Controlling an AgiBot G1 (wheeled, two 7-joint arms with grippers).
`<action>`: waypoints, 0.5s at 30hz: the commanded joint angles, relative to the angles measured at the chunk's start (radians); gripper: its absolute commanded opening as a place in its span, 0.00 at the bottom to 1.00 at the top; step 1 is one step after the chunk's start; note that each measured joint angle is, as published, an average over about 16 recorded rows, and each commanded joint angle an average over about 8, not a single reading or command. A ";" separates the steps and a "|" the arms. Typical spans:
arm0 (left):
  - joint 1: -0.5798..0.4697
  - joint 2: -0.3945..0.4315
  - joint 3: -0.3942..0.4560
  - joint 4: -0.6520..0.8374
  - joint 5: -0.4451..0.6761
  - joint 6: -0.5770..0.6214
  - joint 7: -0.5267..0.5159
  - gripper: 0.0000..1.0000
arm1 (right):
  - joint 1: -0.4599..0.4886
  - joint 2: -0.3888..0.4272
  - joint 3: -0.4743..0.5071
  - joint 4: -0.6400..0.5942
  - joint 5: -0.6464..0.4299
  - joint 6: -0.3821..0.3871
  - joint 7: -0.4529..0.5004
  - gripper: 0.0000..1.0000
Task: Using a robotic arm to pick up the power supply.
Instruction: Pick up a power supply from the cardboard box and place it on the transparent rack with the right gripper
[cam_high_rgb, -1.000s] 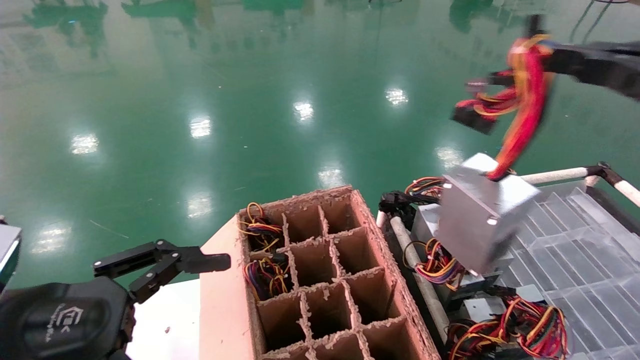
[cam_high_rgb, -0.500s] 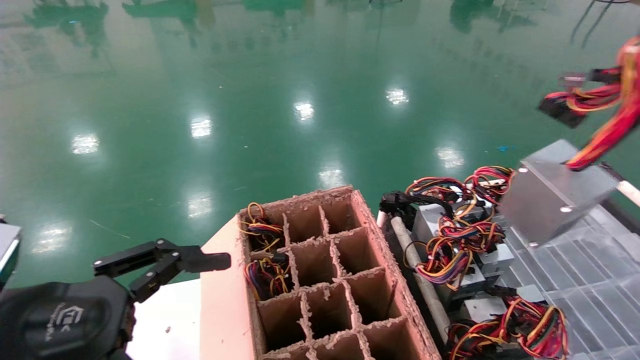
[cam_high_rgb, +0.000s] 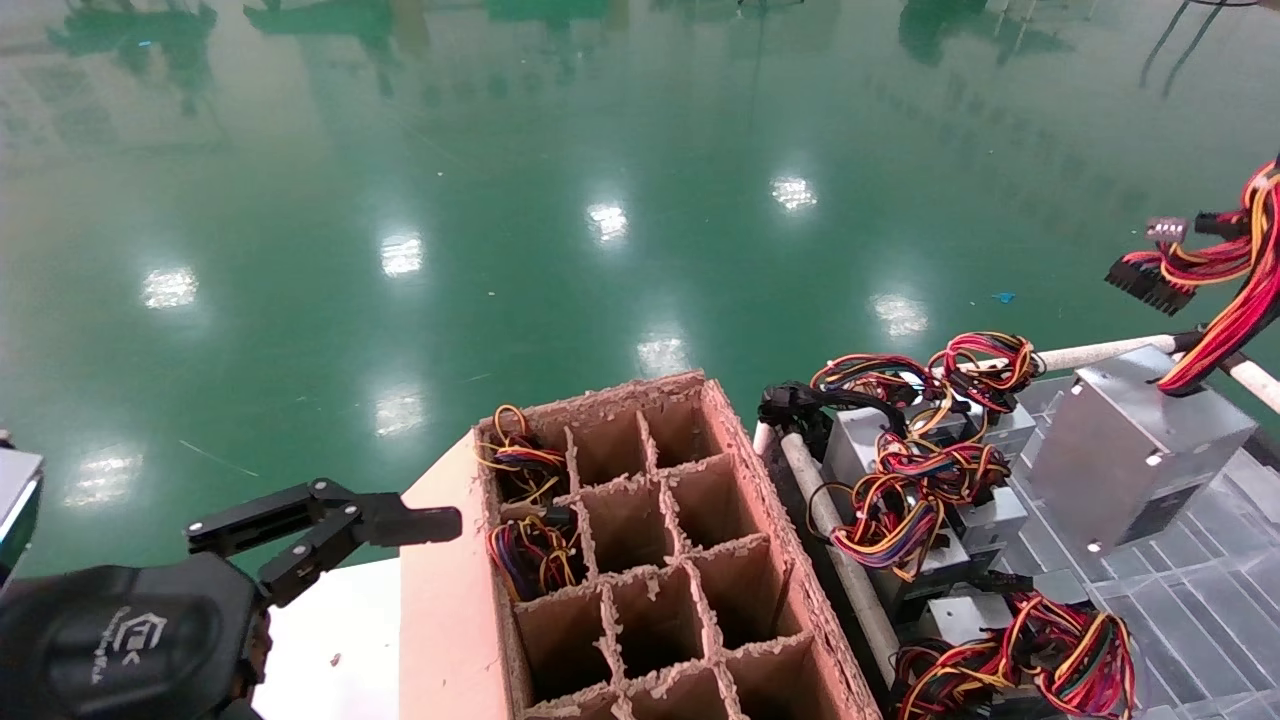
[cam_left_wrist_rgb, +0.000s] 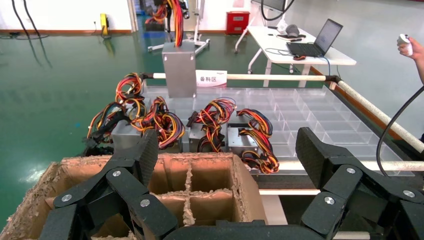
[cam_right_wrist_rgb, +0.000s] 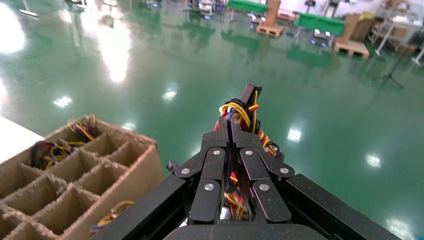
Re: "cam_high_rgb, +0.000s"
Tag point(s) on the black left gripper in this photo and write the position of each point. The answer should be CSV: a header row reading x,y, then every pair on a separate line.
x,y
110,640

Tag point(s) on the white pipe cart frame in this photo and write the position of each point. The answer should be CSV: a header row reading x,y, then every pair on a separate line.
x,y
803,462

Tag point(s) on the brown cardboard divider box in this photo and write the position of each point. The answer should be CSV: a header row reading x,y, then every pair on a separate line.
x,y
620,520

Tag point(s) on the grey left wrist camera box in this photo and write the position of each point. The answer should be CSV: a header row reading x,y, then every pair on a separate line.
x,y
15,500

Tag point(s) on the clear acrylic divider tray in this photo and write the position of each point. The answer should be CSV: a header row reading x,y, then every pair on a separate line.
x,y
1190,620

